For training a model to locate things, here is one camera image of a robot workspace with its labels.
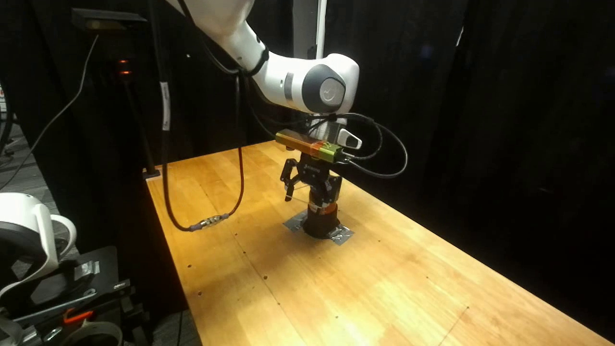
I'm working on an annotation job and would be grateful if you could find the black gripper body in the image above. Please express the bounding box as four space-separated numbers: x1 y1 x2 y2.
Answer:
295 151 343 191

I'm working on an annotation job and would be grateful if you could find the brown cup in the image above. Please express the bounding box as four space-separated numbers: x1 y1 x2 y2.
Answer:
301 186 341 239

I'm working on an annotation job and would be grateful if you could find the white vertical pole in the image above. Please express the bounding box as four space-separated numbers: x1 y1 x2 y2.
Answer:
313 0 330 61

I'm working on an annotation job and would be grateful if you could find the black curtain backdrop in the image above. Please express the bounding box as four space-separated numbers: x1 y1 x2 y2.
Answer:
0 0 615 322

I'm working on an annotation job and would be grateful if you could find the black equipment case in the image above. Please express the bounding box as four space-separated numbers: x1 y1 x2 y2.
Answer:
0 243 153 346

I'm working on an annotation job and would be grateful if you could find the white mug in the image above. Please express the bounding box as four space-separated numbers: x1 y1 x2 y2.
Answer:
0 189 78 297

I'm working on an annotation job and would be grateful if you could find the yellow-green wrist camera box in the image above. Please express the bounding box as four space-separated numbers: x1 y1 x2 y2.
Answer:
272 126 345 163

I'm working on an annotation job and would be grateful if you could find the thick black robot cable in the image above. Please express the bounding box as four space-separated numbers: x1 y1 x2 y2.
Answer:
143 0 411 234

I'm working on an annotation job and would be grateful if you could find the black camera tripod stand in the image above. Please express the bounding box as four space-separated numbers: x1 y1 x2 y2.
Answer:
115 30 163 180

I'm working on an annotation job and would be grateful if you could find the thin grey cable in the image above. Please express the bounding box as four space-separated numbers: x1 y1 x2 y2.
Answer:
0 32 101 168

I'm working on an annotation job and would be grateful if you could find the black exterior camera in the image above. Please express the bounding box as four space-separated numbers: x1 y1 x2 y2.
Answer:
69 5 149 34

